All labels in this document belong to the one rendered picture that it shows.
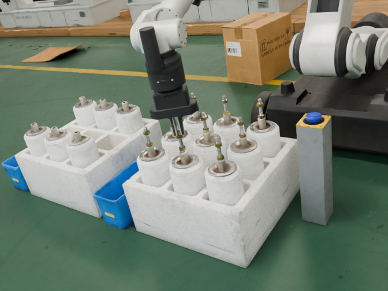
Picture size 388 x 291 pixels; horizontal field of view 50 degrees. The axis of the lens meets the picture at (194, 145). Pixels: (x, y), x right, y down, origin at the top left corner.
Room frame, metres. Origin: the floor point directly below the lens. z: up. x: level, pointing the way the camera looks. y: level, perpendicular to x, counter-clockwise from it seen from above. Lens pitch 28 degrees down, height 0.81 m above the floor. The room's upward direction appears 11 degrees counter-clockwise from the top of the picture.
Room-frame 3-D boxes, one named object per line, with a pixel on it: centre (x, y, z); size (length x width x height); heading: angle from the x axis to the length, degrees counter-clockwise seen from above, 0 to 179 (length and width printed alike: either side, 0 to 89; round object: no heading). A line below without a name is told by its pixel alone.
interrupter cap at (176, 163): (0.97, 0.03, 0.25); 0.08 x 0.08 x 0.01
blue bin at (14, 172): (1.55, 0.62, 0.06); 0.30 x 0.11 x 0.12; 140
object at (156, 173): (1.05, 0.12, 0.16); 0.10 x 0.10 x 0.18
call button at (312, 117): (0.94, -0.31, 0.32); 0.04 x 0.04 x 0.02
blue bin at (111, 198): (1.19, 0.21, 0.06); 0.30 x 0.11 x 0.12; 140
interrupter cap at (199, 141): (1.06, -0.04, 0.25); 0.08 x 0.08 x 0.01
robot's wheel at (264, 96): (1.44, -0.30, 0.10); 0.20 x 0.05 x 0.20; 141
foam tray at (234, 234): (1.06, -0.04, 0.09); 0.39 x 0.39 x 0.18; 51
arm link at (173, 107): (0.97, 0.03, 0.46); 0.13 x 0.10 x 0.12; 83
